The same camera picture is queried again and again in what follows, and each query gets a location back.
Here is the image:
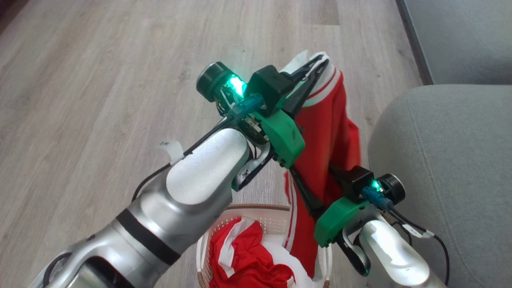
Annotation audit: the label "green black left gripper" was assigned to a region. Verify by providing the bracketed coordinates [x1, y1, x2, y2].
[239, 54, 330, 169]

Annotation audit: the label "grey flat sofa section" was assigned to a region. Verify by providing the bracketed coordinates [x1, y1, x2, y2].
[395, 0, 512, 85]

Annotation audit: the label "white cable tag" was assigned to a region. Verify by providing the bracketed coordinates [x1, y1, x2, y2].
[402, 223, 434, 239]
[157, 140, 184, 165]

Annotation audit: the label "grey sofa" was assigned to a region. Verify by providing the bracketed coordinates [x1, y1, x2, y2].
[367, 84, 512, 288]

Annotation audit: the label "white right cable tag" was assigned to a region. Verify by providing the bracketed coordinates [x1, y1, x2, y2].
[402, 223, 434, 239]

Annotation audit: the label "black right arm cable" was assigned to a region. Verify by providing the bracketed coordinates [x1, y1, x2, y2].
[384, 206, 450, 286]

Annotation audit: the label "red shorts with white waistband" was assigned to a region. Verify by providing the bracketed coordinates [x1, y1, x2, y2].
[280, 50, 362, 280]

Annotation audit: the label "white left cable tag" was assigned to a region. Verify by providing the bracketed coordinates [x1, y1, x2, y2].
[157, 140, 184, 165]

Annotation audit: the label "white basket with brown rim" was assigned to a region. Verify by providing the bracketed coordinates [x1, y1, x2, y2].
[196, 204, 333, 288]

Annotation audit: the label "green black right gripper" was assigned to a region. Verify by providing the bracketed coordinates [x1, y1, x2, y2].
[289, 162, 370, 248]

